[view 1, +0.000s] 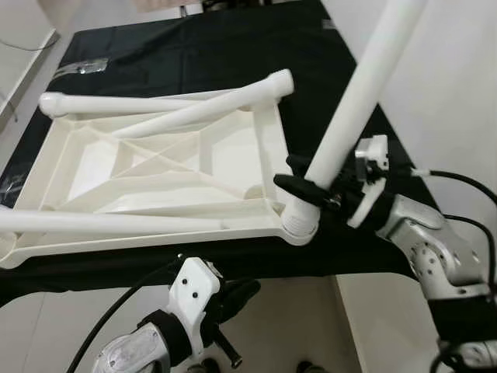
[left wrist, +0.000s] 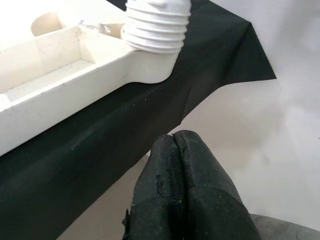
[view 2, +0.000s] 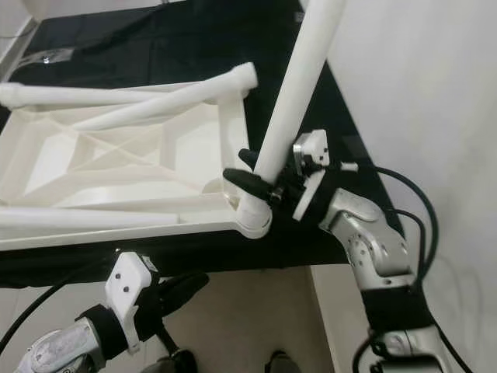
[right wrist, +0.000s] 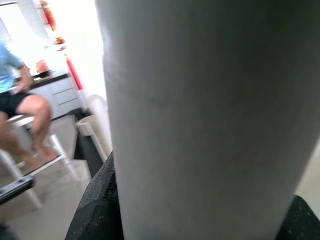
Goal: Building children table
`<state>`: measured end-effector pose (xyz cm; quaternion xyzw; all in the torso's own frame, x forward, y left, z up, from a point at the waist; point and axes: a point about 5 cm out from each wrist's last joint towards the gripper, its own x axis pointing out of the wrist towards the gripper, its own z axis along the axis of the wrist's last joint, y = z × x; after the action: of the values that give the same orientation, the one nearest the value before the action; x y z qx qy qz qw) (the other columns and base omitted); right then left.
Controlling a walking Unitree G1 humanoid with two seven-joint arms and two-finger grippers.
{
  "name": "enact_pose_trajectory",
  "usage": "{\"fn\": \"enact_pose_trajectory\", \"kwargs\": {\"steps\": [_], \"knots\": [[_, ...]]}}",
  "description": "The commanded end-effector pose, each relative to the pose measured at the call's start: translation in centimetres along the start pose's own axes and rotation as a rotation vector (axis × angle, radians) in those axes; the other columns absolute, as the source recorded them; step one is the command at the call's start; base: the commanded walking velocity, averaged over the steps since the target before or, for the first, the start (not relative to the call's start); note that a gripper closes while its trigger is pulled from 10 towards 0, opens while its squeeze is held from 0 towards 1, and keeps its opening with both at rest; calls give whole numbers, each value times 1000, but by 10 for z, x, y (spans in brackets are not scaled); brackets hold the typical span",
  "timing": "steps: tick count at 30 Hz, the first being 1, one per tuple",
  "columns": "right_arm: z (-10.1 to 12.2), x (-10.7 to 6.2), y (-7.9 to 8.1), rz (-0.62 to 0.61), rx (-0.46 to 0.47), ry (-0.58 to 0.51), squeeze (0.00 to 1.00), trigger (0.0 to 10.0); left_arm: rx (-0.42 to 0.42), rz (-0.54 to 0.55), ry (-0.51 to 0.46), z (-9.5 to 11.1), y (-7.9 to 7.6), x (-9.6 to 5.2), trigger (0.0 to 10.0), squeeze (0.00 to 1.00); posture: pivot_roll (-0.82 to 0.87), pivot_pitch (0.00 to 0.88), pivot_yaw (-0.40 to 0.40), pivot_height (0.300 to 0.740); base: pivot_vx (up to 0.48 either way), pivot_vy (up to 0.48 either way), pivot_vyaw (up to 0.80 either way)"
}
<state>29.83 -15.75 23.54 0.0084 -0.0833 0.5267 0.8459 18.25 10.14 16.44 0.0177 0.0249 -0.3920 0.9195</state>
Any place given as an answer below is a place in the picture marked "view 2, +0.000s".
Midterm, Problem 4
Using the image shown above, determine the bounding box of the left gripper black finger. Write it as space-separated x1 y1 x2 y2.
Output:
162 271 210 295
165 288 204 313

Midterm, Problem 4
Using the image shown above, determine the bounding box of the black tablecloth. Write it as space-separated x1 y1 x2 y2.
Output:
0 0 408 288

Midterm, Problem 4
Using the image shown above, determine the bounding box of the clear tape patch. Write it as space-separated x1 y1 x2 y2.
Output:
31 48 75 67

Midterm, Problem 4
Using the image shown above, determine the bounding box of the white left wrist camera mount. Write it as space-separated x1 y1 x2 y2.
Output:
110 251 162 340

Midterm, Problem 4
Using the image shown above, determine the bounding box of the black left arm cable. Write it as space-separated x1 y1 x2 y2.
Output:
0 256 121 354

